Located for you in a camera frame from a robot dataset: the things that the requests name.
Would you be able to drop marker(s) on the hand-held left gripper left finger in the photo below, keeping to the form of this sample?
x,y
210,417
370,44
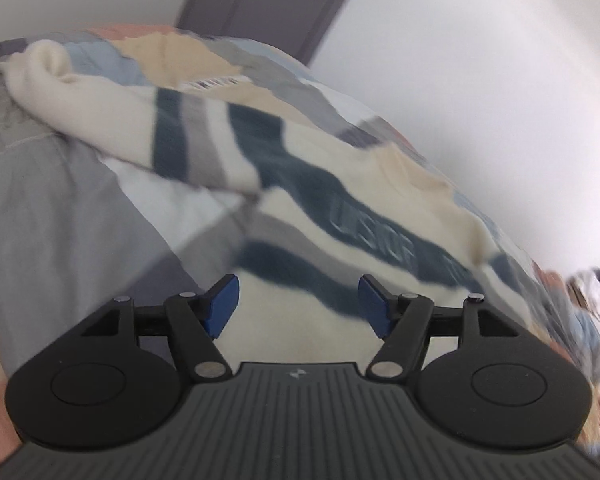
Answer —
x,y
222,305

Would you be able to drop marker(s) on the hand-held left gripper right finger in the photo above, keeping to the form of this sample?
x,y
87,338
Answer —
x,y
372,305

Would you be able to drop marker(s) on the cream striped sweater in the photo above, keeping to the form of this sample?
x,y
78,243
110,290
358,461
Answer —
x,y
300,200

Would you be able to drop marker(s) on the patchwork bed quilt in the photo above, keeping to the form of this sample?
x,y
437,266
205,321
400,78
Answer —
x,y
55,210

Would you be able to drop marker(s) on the white crumpled cloth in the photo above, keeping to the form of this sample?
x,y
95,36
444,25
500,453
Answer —
x,y
587,287

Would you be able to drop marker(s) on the grey door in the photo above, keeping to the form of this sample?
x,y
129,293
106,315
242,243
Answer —
x,y
260,10

